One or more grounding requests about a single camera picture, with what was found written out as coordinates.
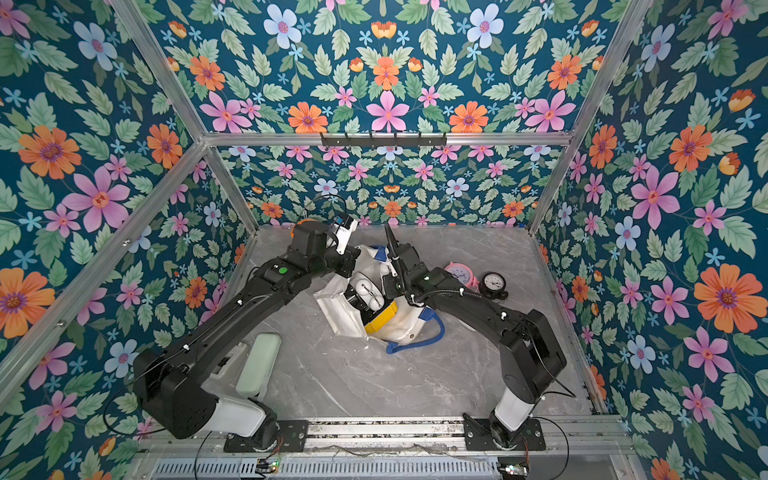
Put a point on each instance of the aluminium cage frame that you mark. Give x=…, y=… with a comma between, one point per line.
x=212, y=112

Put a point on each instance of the white canvas bag blue handles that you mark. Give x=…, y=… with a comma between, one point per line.
x=412, y=327

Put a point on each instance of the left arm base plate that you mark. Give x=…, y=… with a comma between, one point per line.
x=280, y=436

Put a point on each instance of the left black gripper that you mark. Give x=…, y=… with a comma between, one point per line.
x=349, y=258

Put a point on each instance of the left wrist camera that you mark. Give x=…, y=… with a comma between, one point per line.
x=343, y=227

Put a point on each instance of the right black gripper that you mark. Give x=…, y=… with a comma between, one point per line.
x=395, y=282

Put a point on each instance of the black hook rail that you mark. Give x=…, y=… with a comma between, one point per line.
x=371, y=140

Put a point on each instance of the yellow alarm clock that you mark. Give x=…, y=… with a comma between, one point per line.
x=381, y=318

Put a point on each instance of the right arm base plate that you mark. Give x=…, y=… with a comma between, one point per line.
x=491, y=435

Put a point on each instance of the pink alarm clock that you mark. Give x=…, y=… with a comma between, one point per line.
x=463, y=274

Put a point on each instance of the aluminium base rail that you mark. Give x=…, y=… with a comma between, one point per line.
x=453, y=435

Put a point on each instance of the white black twin-bell alarm clock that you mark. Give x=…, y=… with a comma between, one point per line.
x=362, y=294

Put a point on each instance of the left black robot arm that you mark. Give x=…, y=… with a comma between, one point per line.
x=169, y=384

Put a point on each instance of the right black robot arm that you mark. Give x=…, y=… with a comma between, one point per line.
x=531, y=356

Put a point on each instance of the white vented cable duct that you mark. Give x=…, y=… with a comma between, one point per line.
x=328, y=468

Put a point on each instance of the orange plush toy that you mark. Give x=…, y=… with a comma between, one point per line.
x=295, y=227

